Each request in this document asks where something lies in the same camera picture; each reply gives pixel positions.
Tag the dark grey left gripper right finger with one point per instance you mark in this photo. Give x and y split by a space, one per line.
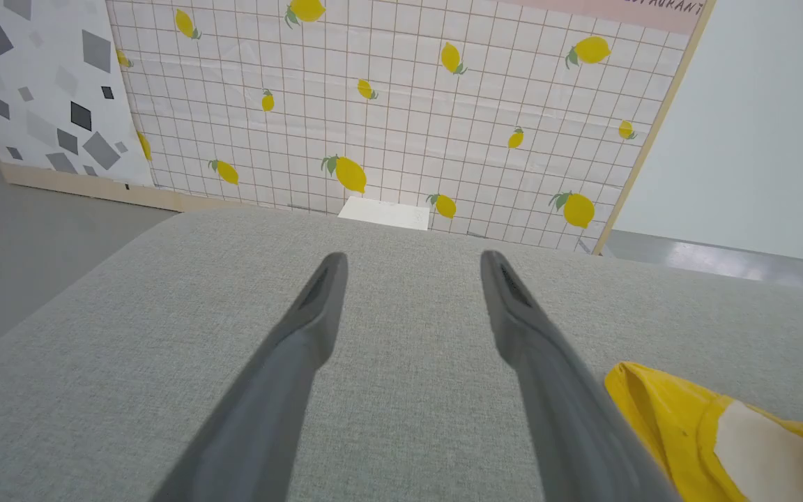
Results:
569 418

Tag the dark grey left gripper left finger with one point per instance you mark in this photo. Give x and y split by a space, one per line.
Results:
262 411

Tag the yellow cartoon face garment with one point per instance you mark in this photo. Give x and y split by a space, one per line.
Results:
694 425

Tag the grey fabric sofa cushion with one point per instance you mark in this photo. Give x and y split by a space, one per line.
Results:
408 390

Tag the white box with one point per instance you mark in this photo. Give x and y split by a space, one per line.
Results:
384 213

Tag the lemon print tiled panel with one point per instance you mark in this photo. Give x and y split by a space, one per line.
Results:
429 104

